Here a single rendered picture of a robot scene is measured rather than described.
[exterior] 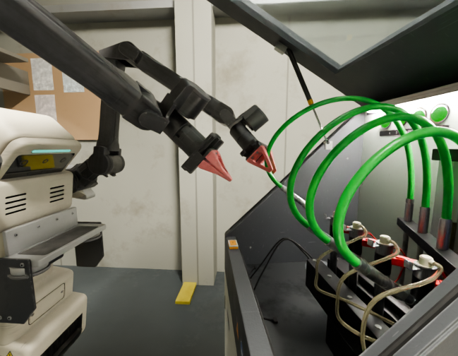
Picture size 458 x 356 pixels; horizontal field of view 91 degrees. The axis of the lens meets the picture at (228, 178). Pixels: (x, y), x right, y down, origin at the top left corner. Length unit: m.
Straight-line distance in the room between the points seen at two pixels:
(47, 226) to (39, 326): 0.28
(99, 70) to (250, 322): 0.53
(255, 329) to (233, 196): 1.84
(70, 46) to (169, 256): 2.35
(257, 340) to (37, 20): 0.59
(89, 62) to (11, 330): 0.68
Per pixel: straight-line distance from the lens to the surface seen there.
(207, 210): 2.08
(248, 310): 0.56
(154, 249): 2.64
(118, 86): 0.45
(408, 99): 0.86
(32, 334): 0.89
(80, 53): 0.44
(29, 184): 0.79
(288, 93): 2.31
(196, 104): 0.50
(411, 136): 0.40
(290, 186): 0.48
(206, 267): 2.29
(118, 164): 0.92
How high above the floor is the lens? 1.29
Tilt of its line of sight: 8 degrees down
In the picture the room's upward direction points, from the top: straight up
